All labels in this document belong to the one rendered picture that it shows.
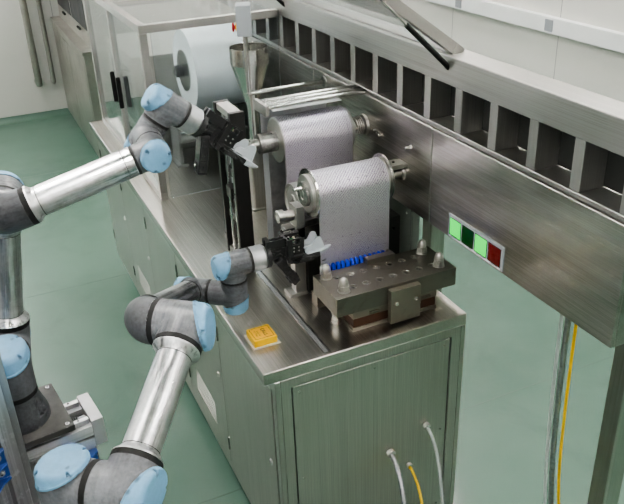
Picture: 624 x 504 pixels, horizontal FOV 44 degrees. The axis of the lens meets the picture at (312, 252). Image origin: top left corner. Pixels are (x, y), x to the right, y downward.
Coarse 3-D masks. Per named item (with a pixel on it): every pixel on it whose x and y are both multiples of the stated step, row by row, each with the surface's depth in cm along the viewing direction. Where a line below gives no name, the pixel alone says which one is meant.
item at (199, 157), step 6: (198, 138) 206; (204, 138) 205; (198, 144) 207; (204, 144) 205; (198, 150) 207; (204, 150) 206; (198, 156) 207; (204, 156) 207; (198, 162) 207; (204, 162) 207; (198, 168) 208; (204, 168) 208; (198, 174) 208; (204, 174) 209
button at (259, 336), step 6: (246, 330) 223; (252, 330) 223; (258, 330) 223; (264, 330) 222; (270, 330) 222; (252, 336) 220; (258, 336) 220; (264, 336) 220; (270, 336) 220; (276, 336) 220; (252, 342) 220; (258, 342) 218; (264, 342) 219; (270, 342) 220
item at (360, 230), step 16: (352, 208) 229; (368, 208) 232; (384, 208) 234; (320, 224) 227; (336, 224) 229; (352, 224) 232; (368, 224) 234; (384, 224) 237; (336, 240) 232; (352, 240) 234; (368, 240) 237; (384, 240) 239; (320, 256) 232; (336, 256) 234; (352, 256) 237
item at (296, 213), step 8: (296, 208) 230; (288, 216) 231; (296, 216) 231; (288, 224) 235; (296, 224) 232; (304, 224) 233; (304, 232) 234; (296, 264) 239; (304, 264) 240; (304, 272) 241; (304, 280) 243; (288, 288) 246; (296, 288) 243; (304, 288) 244; (296, 296) 243
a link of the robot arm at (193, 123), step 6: (192, 108) 199; (198, 108) 201; (192, 114) 199; (198, 114) 200; (186, 120) 206; (192, 120) 199; (198, 120) 200; (186, 126) 200; (192, 126) 200; (198, 126) 200; (186, 132) 202; (192, 132) 201
